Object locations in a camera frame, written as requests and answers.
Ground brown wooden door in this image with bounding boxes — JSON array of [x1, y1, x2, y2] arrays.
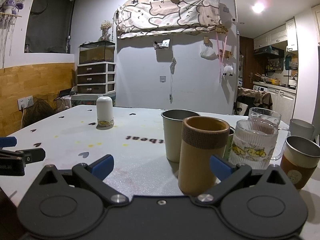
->
[[239, 35, 255, 88]]

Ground white wall socket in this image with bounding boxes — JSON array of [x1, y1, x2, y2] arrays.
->
[[17, 95, 34, 111]]

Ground chair with draped clothes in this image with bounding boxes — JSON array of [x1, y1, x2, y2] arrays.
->
[[234, 87, 273, 117]]

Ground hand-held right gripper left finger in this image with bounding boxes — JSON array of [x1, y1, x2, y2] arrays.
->
[[37, 154, 129, 207]]

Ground dark net cloth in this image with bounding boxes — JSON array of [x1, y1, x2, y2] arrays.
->
[[21, 97, 59, 128]]

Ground macrame wall hanging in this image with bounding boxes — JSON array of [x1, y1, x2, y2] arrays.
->
[[0, 0, 25, 68]]

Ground white hanging bag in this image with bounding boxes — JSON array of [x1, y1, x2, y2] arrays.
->
[[200, 44, 217, 60]]

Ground steel cup with brown sleeve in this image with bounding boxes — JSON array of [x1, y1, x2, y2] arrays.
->
[[280, 136, 320, 190]]

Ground white drawer unit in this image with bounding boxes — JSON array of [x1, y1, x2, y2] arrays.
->
[[76, 62, 117, 95]]

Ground glass fish tank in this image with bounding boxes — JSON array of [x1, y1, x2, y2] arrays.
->
[[79, 40, 116, 65]]

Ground round ceiling light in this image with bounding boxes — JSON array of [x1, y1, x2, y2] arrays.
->
[[251, 1, 266, 14]]

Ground clear glass mug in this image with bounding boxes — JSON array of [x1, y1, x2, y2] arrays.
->
[[248, 107, 282, 130]]

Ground white cup with cartoon print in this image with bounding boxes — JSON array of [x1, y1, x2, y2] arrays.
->
[[96, 96, 115, 128]]

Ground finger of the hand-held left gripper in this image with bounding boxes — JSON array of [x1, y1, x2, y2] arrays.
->
[[0, 148, 46, 165], [0, 137, 18, 147]]

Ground hanging white cable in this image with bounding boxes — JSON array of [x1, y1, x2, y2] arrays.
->
[[169, 57, 177, 103]]

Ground ribbed glass mug cartoon print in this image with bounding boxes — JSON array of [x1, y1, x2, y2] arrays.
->
[[229, 119, 292, 170]]

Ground white steel cup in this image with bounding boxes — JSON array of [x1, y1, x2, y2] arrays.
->
[[161, 109, 201, 164]]

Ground dried flower bouquet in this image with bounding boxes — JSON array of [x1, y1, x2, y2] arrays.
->
[[98, 20, 113, 42]]

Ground dark window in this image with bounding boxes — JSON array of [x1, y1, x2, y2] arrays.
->
[[24, 0, 77, 54]]

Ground frosted grey cup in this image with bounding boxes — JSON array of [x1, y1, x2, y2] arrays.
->
[[289, 119, 315, 141]]

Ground clear wall box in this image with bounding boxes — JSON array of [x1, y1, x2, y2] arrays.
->
[[153, 39, 171, 51]]

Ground green patterned cabinet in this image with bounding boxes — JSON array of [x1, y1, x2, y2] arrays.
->
[[71, 93, 117, 108]]

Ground white kitchen wall cabinets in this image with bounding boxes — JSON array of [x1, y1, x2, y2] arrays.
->
[[253, 17, 299, 52]]

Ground purple plush toy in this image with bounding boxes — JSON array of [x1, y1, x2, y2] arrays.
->
[[0, 0, 25, 16]]

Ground printed cartoon cloth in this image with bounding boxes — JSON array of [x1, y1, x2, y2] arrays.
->
[[116, 0, 223, 39]]

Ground tan cup with brown sleeve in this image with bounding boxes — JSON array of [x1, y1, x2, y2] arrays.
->
[[178, 116, 230, 197]]

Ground green cup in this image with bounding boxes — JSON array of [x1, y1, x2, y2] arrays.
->
[[223, 127, 236, 161]]

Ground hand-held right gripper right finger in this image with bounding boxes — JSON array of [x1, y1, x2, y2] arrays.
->
[[196, 155, 292, 205]]

